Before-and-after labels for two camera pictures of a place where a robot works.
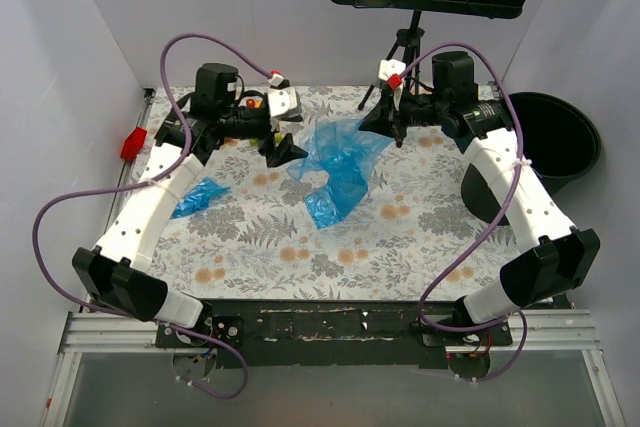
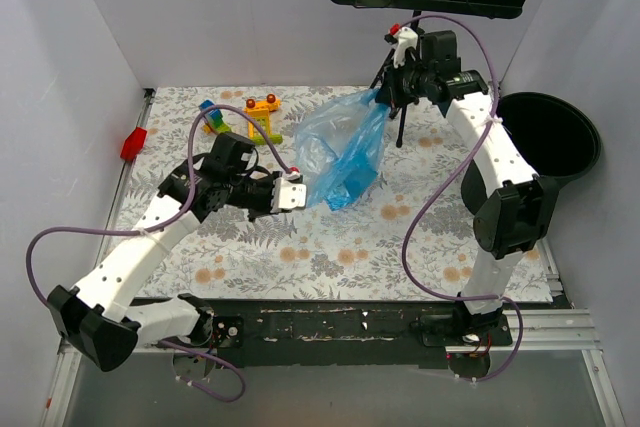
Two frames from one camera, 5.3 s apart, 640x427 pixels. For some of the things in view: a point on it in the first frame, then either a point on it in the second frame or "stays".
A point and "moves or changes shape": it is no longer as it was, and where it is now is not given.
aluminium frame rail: x=554 y=332 stays
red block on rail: x=133 y=144 stays
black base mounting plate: x=329 y=333 stays
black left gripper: x=272 y=136 to x=267 y=198
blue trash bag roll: x=346 y=150 moves or changes shape
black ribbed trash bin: x=558 y=138 stays
